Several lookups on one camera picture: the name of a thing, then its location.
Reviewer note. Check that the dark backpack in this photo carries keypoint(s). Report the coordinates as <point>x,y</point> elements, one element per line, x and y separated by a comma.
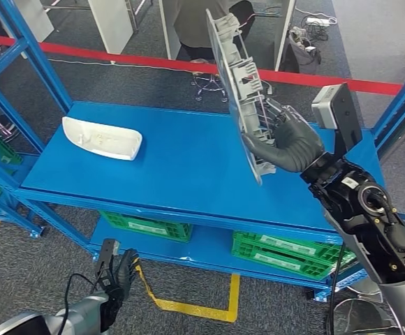
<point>300,53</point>

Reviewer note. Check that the white desk panel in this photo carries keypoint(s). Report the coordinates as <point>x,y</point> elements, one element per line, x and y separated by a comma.
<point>35,18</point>
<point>109,23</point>

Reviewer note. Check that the black shelf caster wheel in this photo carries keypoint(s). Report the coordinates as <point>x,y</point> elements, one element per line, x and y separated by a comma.
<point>310,295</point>

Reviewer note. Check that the person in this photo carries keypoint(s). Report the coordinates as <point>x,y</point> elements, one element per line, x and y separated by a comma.
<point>195,23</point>

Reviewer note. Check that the blue metal shelf rack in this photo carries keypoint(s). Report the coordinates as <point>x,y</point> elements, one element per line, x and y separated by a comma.
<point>188,162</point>
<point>26,224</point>

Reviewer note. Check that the white power strip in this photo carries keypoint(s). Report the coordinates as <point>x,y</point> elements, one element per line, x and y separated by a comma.
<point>321,21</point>

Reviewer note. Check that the white plastic trim part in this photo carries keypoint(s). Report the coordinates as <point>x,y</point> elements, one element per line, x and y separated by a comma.
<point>101,138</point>

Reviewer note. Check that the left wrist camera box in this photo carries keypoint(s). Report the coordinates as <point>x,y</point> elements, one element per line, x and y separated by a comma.
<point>106,259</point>

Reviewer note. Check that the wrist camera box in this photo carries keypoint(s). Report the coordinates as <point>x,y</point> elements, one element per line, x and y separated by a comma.
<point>106,259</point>
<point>342,115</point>

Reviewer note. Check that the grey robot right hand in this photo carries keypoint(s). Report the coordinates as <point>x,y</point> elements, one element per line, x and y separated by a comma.
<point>297,148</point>

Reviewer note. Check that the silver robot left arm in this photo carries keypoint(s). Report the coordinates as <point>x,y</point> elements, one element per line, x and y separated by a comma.
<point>76,316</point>

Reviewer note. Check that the chrome star stool base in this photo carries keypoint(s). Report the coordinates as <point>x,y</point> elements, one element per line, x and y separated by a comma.
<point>205,88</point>

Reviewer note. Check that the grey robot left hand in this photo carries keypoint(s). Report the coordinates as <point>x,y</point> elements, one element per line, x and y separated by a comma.
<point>125,277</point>

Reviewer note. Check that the red barrier tape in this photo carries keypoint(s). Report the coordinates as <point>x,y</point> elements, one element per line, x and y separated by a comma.
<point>119,57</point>

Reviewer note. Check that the grey plastic wheel hubcap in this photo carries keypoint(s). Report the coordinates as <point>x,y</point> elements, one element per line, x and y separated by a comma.
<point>233,88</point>

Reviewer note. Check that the floor power socket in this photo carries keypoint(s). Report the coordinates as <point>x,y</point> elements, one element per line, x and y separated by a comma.
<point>267,88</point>

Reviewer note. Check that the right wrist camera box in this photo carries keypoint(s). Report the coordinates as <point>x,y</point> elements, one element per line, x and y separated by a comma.
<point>342,115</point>

